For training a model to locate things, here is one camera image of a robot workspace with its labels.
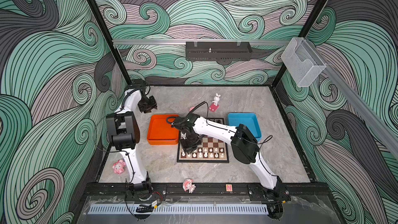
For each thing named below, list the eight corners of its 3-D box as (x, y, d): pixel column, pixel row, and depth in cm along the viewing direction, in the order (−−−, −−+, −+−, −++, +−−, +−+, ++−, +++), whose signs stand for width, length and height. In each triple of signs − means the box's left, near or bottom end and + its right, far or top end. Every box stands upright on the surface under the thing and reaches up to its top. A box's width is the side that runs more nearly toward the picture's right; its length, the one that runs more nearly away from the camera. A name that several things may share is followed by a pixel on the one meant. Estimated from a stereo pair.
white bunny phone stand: (209, 110, 107) (210, 103, 101) (215, 100, 113) (216, 93, 107) (215, 113, 106) (216, 105, 100) (221, 102, 112) (222, 95, 106)
